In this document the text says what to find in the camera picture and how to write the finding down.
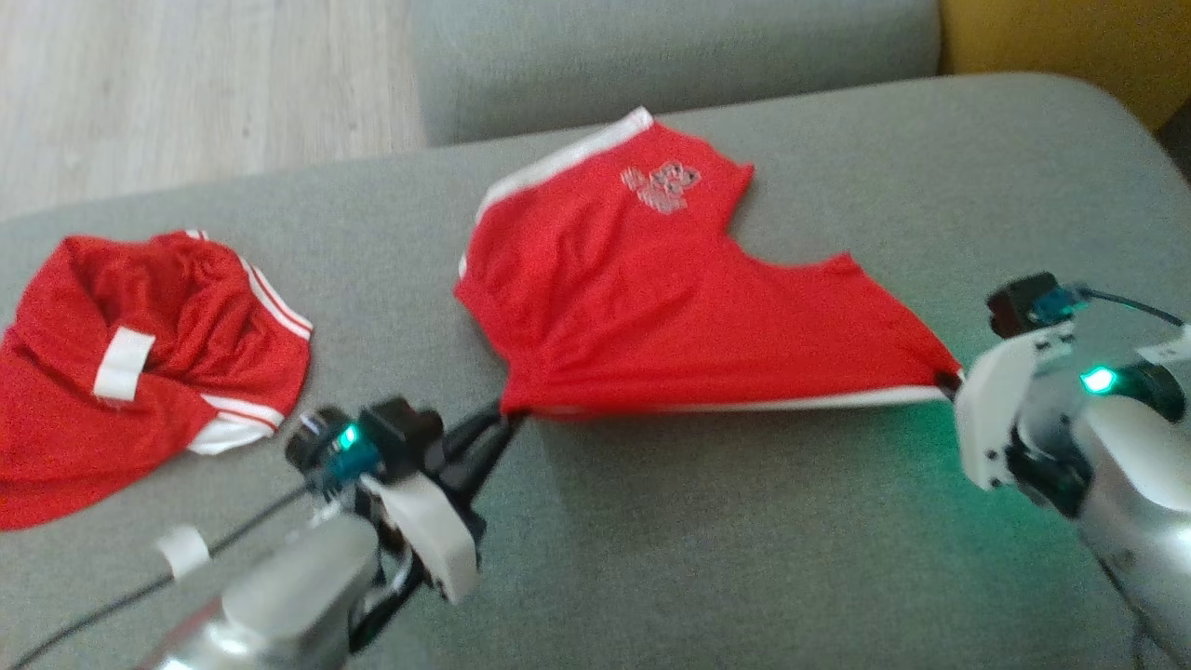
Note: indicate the red number 23 jersey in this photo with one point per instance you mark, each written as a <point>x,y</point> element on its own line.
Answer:
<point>140,372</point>

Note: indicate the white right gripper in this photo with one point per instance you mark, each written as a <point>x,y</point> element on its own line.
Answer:
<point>991,409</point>

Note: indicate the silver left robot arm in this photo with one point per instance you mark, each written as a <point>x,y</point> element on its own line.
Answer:
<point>298,596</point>

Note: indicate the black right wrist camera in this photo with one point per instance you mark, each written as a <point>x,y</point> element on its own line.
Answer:
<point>1028,302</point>

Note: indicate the grey sofa backrest cushion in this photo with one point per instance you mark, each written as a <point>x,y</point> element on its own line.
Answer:
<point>670,65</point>

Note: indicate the red shorts with white stripe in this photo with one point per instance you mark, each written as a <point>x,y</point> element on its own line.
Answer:
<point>670,316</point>

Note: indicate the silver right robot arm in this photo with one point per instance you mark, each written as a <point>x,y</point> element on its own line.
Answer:
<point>1126,502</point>

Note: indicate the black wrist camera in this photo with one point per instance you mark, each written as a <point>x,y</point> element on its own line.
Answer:
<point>1028,302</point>
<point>400,428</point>

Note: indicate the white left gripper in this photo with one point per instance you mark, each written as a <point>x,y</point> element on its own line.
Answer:
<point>428,526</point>

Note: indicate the grey fabric sofa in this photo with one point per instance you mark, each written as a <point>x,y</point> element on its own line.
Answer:
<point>744,540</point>

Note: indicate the yellow upholstered seat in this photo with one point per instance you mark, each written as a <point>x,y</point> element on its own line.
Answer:
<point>1070,46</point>

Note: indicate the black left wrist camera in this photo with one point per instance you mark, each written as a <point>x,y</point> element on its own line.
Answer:
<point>400,428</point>

